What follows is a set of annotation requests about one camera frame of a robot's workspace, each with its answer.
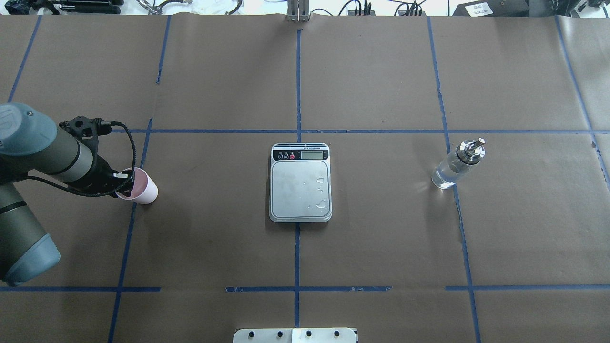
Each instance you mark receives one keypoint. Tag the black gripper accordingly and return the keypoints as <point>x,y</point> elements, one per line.
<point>101,174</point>

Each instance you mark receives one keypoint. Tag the pink plastic cup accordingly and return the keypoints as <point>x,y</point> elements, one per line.
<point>144,191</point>

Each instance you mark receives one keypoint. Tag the glass sauce bottle metal spout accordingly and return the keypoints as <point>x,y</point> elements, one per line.
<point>459,162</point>

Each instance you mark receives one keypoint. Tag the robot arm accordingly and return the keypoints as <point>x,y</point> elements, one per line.
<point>63,155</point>

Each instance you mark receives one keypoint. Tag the silver digital kitchen scale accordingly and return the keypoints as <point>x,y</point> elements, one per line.
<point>300,188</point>

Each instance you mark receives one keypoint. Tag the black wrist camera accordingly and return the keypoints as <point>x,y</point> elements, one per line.
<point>87,131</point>

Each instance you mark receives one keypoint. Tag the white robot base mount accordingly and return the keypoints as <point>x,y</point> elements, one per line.
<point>296,335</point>

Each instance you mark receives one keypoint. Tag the aluminium frame post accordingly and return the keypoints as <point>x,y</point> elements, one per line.
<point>298,10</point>

